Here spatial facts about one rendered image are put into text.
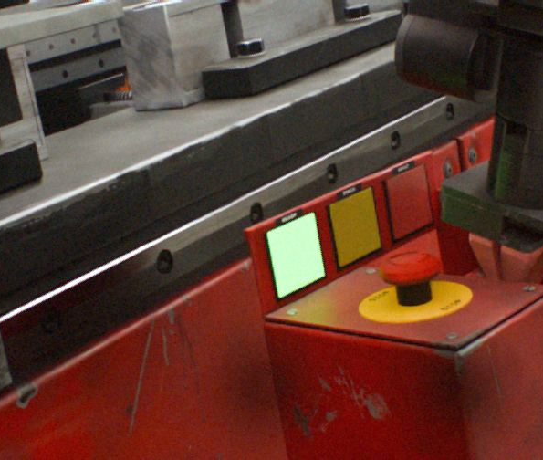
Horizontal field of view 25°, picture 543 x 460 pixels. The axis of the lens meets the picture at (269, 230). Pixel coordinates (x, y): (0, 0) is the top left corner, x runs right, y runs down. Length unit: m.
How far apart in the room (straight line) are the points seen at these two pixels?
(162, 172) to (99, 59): 0.53
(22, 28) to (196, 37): 0.52
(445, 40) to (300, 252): 0.17
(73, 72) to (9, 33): 0.76
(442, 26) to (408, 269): 0.16
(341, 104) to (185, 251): 0.25
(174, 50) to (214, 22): 0.07
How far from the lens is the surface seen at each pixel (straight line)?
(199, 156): 0.92
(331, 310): 0.78
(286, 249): 0.79
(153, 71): 1.12
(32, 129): 0.96
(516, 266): 0.80
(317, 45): 1.19
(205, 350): 0.94
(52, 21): 0.63
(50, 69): 1.35
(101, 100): 1.40
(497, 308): 0.74
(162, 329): 0.89
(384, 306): 0.77
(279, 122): 1.01
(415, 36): 0.81
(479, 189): 0.81
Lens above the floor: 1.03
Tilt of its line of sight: 15 degrees down
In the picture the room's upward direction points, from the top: 10 degrees counter-clockwise
